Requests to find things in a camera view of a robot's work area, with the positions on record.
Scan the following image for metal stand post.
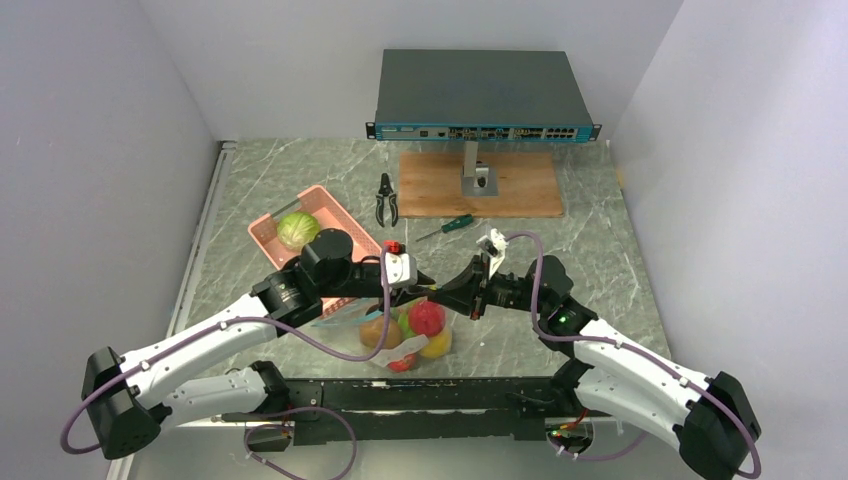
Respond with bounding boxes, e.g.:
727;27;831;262
461;141;498;197

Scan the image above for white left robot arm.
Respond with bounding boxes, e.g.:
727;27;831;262
77;229;435;460

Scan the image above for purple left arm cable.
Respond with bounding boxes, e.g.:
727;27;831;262
60;246;395;456

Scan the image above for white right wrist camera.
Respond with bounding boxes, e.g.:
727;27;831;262
476;227;508;279

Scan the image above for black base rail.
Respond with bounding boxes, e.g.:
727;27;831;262
221;377;614;446

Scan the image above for wooden board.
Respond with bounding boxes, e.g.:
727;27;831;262
397;152;565;218

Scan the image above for grey network switch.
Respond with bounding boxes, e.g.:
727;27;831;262
366;49;602;143

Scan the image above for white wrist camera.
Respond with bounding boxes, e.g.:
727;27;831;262
381;241;419;289
476;227;508;279

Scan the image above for black handled pliers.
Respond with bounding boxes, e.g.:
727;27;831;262
375;172;400;227

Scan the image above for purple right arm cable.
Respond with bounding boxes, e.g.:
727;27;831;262
503;231;763;480

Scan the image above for green handled screwdriver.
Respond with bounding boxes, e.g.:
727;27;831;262
417;214;474;242

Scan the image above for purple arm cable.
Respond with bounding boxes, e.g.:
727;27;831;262
60;246;395;456
503;231;763;480

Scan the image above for green cabbage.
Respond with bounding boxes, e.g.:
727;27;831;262
277;211;321;251

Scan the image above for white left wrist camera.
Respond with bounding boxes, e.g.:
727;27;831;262
381;241;419;289

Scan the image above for pink plastic basket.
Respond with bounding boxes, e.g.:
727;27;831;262
248;185;383;321

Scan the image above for clear zip top bag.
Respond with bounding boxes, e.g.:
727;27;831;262
307;298;454;373

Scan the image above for brown potato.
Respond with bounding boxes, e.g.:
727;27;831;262
359;317;404;349

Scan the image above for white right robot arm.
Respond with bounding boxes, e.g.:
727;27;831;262
423;256;762;479

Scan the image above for aluminium frame rail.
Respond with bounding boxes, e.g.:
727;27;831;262
105;140;238;480

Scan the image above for red round fruit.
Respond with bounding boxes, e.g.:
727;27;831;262
407;301;446;337

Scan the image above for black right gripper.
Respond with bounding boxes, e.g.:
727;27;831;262
428;252;548;321

